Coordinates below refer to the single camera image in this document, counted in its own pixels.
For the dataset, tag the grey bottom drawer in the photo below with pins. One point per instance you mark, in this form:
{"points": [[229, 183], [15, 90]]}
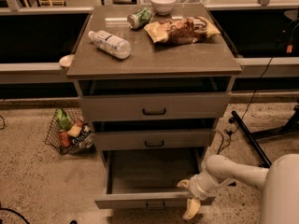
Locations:
{"points": [[149, 178]]}

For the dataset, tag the grey drawer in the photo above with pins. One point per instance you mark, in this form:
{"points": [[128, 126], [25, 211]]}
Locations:
{"points": [[186, 105], [155, 133], [149, 178]]}

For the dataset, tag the black wire basket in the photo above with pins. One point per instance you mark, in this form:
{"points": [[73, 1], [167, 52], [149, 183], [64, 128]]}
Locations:
{"points": [[80, 134]]}

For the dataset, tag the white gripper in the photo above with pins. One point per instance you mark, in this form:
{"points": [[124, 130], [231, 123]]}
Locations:
{"points": [[195, 187]]}

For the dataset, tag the white bowl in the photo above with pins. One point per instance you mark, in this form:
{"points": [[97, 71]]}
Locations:
{"points": [[163, 7]]}

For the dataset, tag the clear plastic water bottle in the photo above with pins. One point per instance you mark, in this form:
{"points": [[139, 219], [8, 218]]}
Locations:
{"points": [[113, 45]]}

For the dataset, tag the grey middle drawer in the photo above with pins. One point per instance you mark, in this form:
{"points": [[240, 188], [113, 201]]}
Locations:
{"points": [[155, 133]]}

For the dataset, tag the green chip bag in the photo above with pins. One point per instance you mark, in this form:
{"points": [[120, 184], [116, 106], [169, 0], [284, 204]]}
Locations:
{"points": [[63, 119]]}

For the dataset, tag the grey drawer cabinet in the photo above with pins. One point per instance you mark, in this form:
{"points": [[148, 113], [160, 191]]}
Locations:
{"points": [[151, 68]]}

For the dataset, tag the green soda can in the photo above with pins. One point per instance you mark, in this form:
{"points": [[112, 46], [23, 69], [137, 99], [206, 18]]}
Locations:
{"points": [[140, 18]]}

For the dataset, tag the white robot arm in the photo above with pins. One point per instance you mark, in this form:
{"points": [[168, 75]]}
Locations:
{"points": [[279, 185]]}

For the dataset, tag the small round white disc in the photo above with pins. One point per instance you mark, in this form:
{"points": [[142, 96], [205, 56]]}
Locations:
{"points": [[66, 60]]}

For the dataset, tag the brown yellow chip bag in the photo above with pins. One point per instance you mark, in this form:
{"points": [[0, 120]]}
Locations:
{"points": [[186, 30]]}

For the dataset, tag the grey top drawer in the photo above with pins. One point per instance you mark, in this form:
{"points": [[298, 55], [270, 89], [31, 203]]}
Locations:
{"points": [[186, 105]]}

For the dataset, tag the black wheeled stand base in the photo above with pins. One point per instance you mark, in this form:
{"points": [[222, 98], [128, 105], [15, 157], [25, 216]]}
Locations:
{"points": [[292, 126]]}

